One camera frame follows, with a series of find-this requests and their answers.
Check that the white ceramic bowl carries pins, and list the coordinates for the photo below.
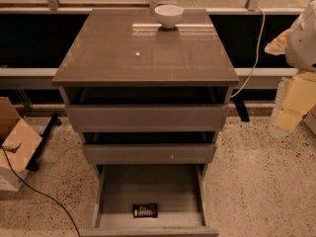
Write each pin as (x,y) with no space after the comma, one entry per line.
(169,15)

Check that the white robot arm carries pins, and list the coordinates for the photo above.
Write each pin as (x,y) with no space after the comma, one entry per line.
(301,43)

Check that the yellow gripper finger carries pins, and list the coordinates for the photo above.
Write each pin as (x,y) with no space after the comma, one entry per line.
(278,45)
(295,98)

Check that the bottom grey open drawer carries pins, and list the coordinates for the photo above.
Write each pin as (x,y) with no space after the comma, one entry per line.
(176,189)

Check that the grey drawer cabinet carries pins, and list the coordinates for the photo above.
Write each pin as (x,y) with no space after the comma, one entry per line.
(126,58)

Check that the top grey drawer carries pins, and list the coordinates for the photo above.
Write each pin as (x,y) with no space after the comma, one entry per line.
(104,118)

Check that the black rxbar chocolate bar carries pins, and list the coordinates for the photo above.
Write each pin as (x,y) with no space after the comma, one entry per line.
(145,210)

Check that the middle grey drawer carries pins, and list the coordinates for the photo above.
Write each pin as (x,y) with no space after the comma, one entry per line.
(102,154)

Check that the cardboard box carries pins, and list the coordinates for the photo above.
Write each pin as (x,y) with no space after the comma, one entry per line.
(20,142)

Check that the black bracket right of cabinet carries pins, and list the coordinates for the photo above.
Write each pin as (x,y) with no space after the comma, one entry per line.
(239,102)

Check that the black caster stand leg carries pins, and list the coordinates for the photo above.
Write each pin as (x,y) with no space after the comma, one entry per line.
(34,165)

